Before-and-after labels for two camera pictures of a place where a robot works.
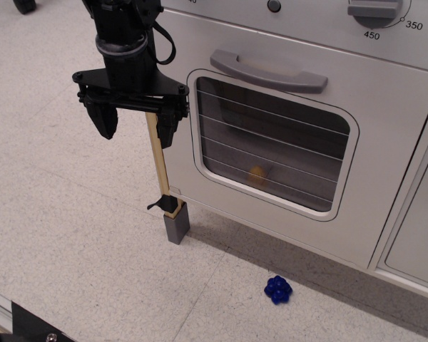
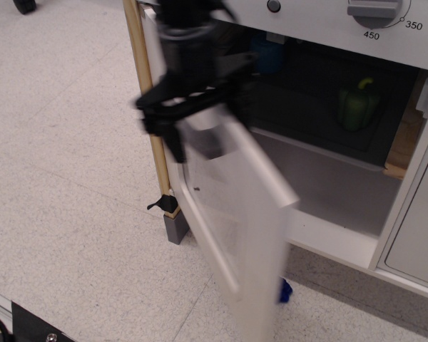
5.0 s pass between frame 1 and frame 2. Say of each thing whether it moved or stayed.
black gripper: moved
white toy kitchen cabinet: stayed
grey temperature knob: stayed
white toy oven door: moved
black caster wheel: stayed
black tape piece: stayed
